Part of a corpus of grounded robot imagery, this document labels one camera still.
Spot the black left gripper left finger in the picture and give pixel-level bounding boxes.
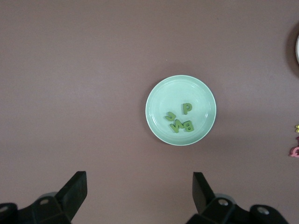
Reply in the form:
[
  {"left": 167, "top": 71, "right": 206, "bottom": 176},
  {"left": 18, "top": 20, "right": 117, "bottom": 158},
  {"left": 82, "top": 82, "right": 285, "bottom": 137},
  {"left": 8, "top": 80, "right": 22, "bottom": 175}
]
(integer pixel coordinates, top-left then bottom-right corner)
[{"left": 0, "top": 171, "right": 88, "bottom": 224}]

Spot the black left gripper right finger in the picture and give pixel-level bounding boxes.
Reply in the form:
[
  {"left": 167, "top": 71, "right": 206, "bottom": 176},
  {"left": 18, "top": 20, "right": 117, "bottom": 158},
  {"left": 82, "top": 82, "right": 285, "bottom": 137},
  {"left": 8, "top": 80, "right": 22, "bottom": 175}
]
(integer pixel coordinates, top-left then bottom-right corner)
[{"left": 186, "top": 172, "right": 287, "bottom": 224}]

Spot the green foam letter B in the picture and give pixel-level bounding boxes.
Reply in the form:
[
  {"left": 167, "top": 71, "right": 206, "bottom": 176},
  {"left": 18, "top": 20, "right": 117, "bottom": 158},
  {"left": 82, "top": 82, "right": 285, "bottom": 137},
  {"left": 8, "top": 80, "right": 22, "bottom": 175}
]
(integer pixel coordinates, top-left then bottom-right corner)
[{"left": 184, "top": 120, "right": 195, "bottom": 133}]

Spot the green foam letter N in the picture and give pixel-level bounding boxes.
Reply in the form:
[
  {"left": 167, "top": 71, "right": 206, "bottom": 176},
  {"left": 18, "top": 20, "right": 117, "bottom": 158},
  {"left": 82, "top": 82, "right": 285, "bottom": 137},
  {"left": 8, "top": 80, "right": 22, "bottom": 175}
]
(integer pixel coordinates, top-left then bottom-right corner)
[{"left": 170, "top": 119, "right": 186, "bottom": 134}]

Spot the green foam letter J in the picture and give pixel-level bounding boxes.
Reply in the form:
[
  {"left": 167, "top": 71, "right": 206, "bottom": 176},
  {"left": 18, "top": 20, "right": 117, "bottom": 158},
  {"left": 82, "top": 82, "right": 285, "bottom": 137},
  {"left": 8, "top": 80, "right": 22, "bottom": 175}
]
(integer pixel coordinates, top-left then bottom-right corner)
[{"left": 164, "top": 111, "right": 177, "bottom": 122}]

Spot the green foam letter P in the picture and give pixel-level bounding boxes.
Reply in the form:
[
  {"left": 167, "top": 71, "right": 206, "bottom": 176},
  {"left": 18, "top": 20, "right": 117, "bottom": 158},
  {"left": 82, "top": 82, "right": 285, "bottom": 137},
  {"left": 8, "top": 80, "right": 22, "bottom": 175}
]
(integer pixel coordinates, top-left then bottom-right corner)
[{"left": 181, "top": 102, "right": 193, "bottom": 116}]

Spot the brown table cover mat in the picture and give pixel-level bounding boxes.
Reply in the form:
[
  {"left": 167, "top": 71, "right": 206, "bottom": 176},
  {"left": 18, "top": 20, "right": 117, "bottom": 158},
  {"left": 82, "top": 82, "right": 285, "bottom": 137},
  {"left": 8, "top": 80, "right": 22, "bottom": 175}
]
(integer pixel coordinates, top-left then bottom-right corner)
[{"left": 0, "top": 0, "right": 299, "bottom": 224}]

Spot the green plate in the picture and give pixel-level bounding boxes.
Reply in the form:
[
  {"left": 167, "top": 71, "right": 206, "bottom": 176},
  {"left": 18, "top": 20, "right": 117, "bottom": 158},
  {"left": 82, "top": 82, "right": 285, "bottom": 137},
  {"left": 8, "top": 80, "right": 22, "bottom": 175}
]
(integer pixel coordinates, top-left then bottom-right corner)
[{"left": 145, "top": 74, "right": 217, "bottom": 147}]

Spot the cream plate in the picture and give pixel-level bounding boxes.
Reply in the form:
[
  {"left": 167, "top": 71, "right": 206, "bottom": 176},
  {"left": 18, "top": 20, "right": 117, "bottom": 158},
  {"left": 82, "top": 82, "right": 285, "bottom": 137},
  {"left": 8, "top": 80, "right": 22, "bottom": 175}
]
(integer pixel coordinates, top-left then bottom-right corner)
[{"left": 294, "top": 32, "right": 299, "bottom": 66}]

